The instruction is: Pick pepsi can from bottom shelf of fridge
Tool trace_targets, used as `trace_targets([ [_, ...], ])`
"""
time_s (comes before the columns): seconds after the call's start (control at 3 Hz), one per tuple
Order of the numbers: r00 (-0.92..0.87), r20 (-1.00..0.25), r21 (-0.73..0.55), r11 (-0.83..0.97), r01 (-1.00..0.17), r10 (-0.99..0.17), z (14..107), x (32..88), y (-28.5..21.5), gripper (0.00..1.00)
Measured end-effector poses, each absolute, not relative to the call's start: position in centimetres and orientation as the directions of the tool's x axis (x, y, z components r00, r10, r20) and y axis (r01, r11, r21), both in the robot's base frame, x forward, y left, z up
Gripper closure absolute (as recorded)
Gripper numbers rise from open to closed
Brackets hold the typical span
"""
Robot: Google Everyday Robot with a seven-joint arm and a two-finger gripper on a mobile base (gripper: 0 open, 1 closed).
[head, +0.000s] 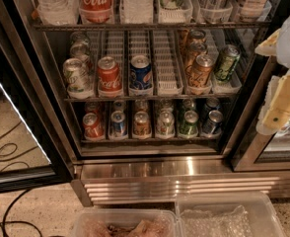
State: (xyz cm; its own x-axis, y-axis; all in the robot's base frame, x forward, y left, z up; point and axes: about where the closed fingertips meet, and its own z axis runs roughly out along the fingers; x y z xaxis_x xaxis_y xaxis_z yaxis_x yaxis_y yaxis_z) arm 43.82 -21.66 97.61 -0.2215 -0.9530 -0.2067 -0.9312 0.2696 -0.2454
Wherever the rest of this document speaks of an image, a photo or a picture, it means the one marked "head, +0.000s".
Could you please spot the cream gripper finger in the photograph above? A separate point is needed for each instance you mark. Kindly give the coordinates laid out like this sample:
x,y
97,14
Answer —
x,y
278,112
268,46

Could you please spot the blue pepsi can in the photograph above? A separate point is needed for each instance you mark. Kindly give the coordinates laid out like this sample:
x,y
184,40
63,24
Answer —
x,y
118,124
212,123
210,104

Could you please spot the orange can front middle shelf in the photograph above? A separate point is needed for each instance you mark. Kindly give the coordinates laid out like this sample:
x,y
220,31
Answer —
x,y
200,70

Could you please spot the orange can shelf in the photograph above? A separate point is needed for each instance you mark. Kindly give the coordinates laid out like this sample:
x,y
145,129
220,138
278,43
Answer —
x,y
141,124
200,70

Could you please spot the green can rear bottom shelf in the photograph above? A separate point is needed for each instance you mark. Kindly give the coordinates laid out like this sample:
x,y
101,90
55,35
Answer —
x,y
187,105

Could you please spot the green can front bottom shelf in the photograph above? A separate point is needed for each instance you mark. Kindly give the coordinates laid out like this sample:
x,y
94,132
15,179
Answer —
x,y
188,124

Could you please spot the white empty shelf tray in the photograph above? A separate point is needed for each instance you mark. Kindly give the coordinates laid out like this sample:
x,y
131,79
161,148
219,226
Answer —
x,y
168,76

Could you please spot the white green can bottom shelf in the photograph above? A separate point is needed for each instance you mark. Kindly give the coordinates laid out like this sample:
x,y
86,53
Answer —
x,y
166,124

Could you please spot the white green can shelf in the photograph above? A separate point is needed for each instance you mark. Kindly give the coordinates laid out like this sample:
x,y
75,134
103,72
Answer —
x,y
76,75
166,124

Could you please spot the blue pepsi can middle shelf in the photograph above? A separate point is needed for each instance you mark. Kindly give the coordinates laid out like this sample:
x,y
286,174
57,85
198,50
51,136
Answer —
x,y
140,73

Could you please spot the orange can front bottom shelf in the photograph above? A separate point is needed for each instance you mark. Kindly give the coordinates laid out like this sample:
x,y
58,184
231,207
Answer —
x,y
141,124

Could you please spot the red coca-cola can middle shelf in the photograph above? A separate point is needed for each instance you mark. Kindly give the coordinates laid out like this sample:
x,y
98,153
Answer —
x,y
109,74

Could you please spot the red coke can bottom shelf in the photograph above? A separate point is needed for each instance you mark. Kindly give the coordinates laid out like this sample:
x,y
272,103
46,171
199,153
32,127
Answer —
x,y
92,126

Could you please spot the white green can middle shelf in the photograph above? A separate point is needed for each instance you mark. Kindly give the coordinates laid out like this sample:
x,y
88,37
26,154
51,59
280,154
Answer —
x,y
76,75

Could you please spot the open glass fridge door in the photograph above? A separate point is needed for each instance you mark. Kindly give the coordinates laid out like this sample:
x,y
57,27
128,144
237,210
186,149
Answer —
x,y
32,155

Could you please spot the clear water bottle top middle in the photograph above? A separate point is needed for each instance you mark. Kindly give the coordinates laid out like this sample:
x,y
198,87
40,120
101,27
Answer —
x,y
137,11

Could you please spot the clear water bottle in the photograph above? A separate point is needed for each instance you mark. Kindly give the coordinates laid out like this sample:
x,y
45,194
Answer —
x,y
137,11
58,12

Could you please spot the clear plastic bin with bubble wrap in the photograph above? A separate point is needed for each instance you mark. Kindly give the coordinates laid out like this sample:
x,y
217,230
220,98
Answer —
x,y
248,214

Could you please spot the clear water bottle top left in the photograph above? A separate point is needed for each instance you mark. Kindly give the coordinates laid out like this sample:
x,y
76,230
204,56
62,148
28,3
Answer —
x,y
58,12

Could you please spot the clear plastic bin with items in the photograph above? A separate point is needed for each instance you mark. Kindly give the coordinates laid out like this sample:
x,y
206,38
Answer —
x,y
126,223

